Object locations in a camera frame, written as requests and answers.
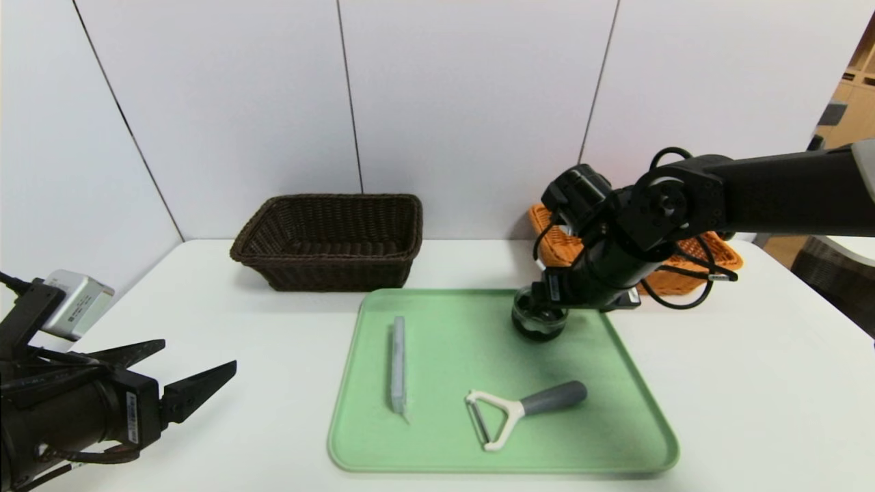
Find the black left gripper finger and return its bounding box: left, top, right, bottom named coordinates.
left=87, top=338, right=166, bottom=369
left=159, top=359, right=237, bottom=431

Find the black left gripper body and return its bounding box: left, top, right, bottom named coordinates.
left=1, top=366, right=161, bottom=483

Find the slim clear plastic case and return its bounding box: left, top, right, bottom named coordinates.
left=390, top=316, right=412, bottom=424

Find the glass jar with dark lid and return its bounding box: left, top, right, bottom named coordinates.
left=511, top=287, right=569, bottom=343

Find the dark brown wicker basket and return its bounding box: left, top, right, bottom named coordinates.
left=230, top=194, right=423, bottom=292

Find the orange wicker basket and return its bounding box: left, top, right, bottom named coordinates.
left=528, top=203, right=744, bottom=296

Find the light green plastic tray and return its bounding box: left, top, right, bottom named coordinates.
left=327, top=288, right=680, bottom=474

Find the dark woven chair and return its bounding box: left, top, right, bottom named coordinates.
left=791, top=236, right=875, bottom=339

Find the wooden shelf unit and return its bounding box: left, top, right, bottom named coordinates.
left=817, top=14, right=875, bottom=148

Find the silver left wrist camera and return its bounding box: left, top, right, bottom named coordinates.
left=41, top=269, right=116, bottom=341

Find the white peeler with grey handle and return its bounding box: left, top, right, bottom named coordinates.
left=466, top=381, right=589, bottom=452

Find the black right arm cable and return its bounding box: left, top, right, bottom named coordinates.
left=533, top=147, right=740, bottom=310

